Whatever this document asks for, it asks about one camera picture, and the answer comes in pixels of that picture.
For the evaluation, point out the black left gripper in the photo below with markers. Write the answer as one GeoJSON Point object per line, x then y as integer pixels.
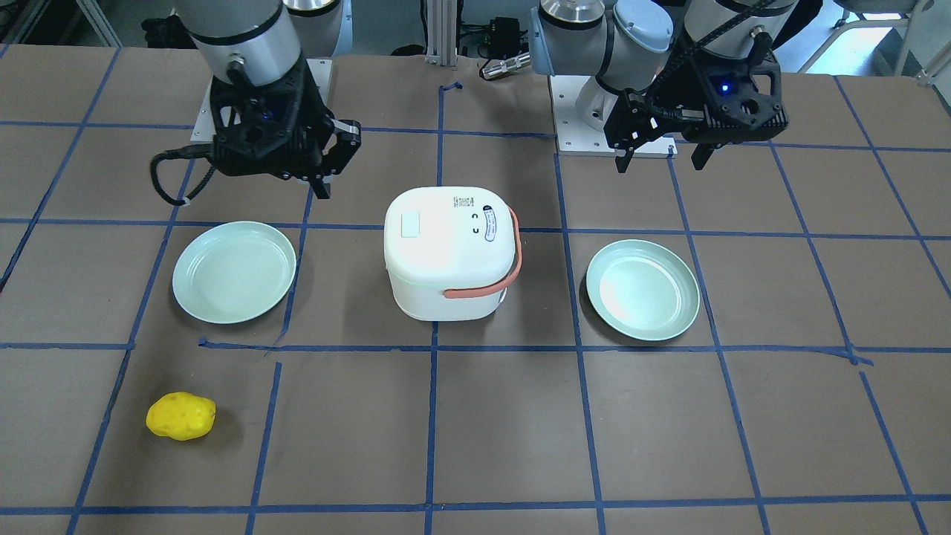
{"type": "Point", "coordinates": [674, 94]}

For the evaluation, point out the aluminium frame post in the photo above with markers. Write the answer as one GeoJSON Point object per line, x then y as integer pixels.
{"type": "Point", "coordinates": [441, 22]}

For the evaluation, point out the green plate near right arm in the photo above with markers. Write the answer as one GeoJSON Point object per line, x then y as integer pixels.
{"type": "Point", "coordinates": [234, 272]}

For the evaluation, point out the yellow toy potato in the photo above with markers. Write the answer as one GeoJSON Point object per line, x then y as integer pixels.
{"type": "Point", "coordinates": [181, 416]}

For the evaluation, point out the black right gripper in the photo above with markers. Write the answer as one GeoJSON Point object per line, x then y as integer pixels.
{"type": "Point", "coordinates": [315, 113]}

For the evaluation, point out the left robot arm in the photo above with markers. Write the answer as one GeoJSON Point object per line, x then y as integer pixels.
{"type": "Point", "coordinates": [630, 43]}

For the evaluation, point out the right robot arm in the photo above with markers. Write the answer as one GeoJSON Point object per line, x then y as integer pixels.
{"type": "Point", "coordinates": [269, 35]}

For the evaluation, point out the green plate near left arm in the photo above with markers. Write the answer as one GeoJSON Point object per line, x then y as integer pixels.
{"type": "Point", "coordinates": [642, 290]}

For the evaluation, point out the white rice cooker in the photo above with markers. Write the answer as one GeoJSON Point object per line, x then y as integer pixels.
{"type": "Point", "coordinates": [451, 253]}

